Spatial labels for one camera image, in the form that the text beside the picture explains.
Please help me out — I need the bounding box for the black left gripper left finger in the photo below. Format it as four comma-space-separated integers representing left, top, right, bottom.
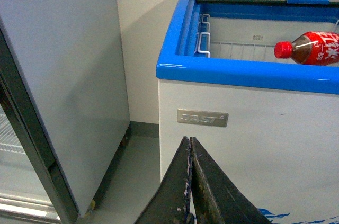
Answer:
136, 137, 192, 223

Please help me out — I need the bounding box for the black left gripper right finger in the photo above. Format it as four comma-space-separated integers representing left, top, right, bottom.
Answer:
190, 137, 270, 223

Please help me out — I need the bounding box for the red cola bottle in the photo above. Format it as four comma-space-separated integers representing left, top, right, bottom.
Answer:
274, 31, 338, 66

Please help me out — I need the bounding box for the grey upright display fridge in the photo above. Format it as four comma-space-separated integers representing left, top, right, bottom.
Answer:
1, 0, 130, 223

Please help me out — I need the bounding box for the silver SAST brand badge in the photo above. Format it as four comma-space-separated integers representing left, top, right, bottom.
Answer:
177, 109, 229, 127

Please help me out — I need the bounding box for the white blue chest freezer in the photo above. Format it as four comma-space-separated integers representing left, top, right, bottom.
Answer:
156, 0, 338, 223

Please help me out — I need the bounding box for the white wire freezer basket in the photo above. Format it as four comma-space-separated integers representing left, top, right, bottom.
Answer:
197, 14, 338, 64

